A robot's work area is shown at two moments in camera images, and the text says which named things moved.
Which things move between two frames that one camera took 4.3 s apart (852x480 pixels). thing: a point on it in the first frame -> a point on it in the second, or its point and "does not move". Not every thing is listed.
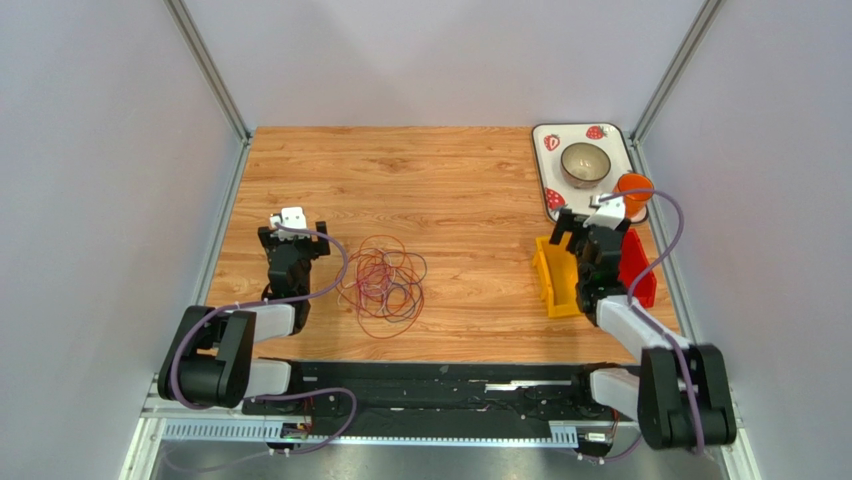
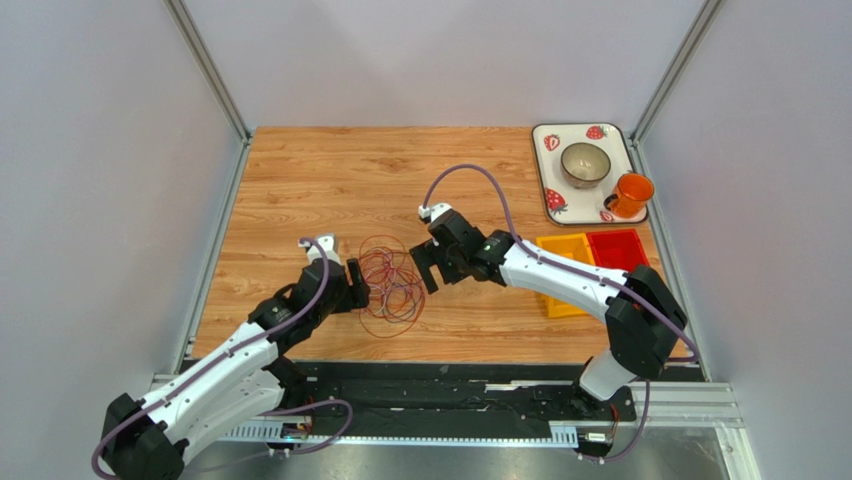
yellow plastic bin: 557,273 does not move
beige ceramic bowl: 584,165 does not move
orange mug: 636,205 does not move
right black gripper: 584,230 -> 435,257
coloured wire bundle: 383,282 does not move
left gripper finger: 322,243 -> 360,291
